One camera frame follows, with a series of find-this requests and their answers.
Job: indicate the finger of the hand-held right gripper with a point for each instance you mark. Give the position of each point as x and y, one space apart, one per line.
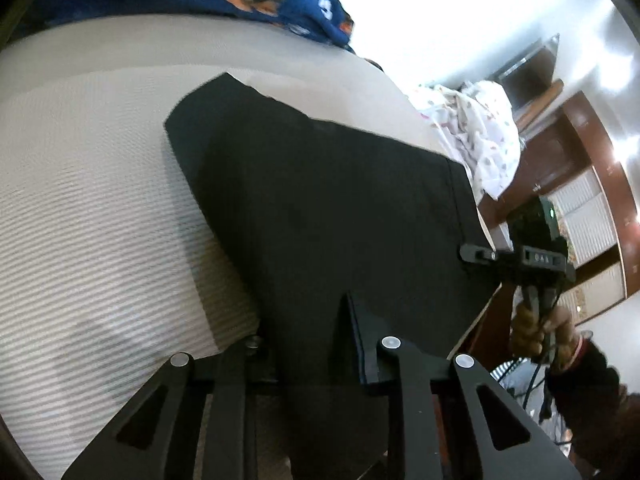
480 255

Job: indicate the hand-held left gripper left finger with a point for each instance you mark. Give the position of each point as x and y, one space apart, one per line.
230 375

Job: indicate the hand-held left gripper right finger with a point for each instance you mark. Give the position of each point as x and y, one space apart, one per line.
365 355

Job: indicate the black pants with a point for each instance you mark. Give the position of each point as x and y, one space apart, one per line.
325 210

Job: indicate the person's right forearm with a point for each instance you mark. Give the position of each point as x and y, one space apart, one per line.
600 410

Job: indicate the person's right hand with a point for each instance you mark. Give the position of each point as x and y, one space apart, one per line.
525 330

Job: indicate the brown wooden cabinet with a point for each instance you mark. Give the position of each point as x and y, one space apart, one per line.
550 150

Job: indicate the white printed cloth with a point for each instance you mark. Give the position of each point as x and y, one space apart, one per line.
480 130

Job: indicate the dark framed screen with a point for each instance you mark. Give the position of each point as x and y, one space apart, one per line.
530 72

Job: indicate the dark wooden bed frame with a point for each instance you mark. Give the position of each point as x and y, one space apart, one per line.
487 330

